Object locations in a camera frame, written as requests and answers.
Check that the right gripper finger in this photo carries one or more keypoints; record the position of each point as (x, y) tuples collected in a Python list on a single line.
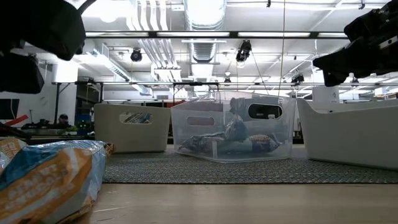
[(342, 62)]

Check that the blue yellow granola bar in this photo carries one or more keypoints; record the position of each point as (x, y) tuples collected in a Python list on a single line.
[(262, 143)]

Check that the bright blue granola bar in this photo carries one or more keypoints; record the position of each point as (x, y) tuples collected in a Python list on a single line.
[(202, 142)]

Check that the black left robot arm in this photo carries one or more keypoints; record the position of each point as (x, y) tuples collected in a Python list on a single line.
[(40, 25)]

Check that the blue orange granola bar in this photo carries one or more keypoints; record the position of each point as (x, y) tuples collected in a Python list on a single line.
[(53, 180)]

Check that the black ceiling spotlight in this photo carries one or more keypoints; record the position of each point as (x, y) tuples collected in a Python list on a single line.
[(298, 77), (136, 55), (244, 49)]

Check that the person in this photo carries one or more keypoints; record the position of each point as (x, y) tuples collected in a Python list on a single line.
[(63, 119)]

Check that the small green background plant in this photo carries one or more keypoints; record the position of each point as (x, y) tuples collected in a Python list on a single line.
[(71, 130)]

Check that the frosted white plastic bin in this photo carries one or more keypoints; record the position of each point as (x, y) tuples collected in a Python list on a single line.
[(109, 137)]

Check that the long ceiling light bar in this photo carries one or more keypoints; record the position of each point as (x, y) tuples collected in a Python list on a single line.
[(233, 34)]

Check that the clear plastic bin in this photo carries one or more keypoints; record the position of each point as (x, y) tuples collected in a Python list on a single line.
[(199, 109)]

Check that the grey woven mat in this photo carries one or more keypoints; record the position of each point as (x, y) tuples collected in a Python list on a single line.
[(217, 172)]

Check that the black wall monitor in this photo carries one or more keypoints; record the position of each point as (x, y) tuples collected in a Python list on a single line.
[(9, 109)]

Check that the white ceiling duct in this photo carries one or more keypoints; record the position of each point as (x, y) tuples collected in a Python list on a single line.
[(109, 67)]

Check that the black horizontal rail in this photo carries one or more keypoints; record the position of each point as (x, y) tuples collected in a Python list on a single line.
[(248, 83)]

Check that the silver round ceiling duct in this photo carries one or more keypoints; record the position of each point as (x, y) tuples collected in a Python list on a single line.
[(203, 18)]

